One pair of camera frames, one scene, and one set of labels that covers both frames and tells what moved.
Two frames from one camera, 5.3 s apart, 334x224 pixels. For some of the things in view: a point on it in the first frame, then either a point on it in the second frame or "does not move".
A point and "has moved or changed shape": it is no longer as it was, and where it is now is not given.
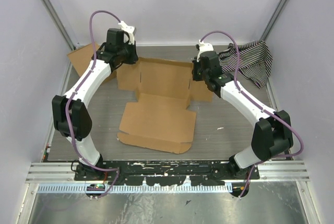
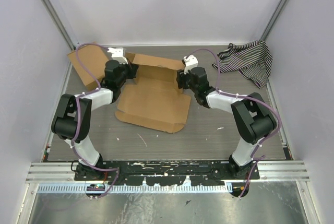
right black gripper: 196,63 -> 181,78
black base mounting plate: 166,172 does not move
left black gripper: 134,57 -> 132,69
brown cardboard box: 159,119 has moved or changed shape
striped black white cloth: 255,61 does not move
